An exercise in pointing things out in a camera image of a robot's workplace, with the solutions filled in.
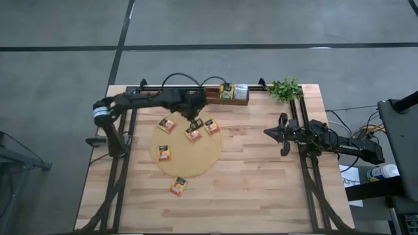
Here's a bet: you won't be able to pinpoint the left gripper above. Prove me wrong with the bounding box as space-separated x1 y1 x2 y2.
169 89 208 131

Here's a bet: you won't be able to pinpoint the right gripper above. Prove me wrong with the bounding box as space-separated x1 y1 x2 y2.
263 113 316 157

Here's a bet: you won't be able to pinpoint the orange tea packet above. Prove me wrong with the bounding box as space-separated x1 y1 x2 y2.
157 117 177 134
185 125 203 142
204 119 221 136
157 145 172 163
169 176 188 197

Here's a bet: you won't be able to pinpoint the wooden compartment box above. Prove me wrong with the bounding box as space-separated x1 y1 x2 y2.
204 85 250 106

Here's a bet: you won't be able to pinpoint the white Tazo tea packet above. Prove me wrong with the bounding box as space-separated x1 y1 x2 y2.
234 84 249 100

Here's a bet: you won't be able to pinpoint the round woven placemat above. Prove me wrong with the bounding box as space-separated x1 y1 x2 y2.
149 110 223 179

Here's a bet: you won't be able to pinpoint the green plant white pot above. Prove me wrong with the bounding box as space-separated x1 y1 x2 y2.
266 76 304 104

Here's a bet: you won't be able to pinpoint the white paper sheet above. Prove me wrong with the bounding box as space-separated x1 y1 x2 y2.
338 164 364 208

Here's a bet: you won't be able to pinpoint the black shelf bar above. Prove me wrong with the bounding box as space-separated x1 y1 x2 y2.
345 176 404 202

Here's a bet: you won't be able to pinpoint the white bottle blue yellow label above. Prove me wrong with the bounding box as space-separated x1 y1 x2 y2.
366 164 400 183

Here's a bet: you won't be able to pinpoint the grey cart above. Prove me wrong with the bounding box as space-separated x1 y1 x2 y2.
378 97 418 203

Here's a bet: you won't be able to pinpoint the black pole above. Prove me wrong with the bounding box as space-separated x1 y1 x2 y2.
391 91 418 112

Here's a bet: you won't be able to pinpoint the black computer blue lights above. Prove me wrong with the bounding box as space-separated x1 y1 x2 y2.
388 195 418 235

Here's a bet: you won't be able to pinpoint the black metal stand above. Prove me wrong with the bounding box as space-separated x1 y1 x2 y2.
0 130 53 235

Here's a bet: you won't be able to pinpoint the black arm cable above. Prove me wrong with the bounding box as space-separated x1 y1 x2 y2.
159 72 202 96
199 76 228 91

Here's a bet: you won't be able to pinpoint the black metal table frame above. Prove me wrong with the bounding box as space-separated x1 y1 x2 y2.
74 78 355 234

